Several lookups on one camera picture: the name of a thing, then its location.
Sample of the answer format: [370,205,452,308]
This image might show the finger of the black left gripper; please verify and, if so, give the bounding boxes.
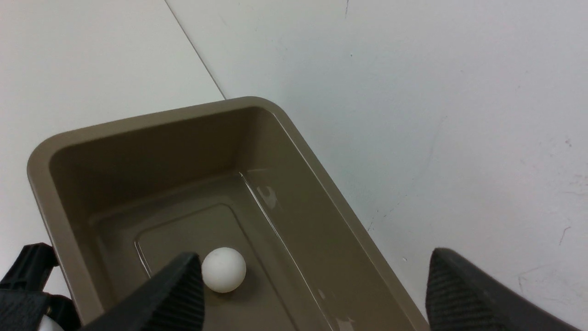
[0,243,81,331]

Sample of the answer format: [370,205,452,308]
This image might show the tan plastic bin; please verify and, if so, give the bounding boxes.
[27,97,429,331]

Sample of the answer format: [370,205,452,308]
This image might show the white ping-pong ball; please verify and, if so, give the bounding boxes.
[202,247,247,293]

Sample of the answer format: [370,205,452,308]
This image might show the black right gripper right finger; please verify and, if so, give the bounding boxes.
[425,247,575,331]

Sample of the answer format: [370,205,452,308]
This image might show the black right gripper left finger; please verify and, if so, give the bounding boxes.
[82,253,205,331]

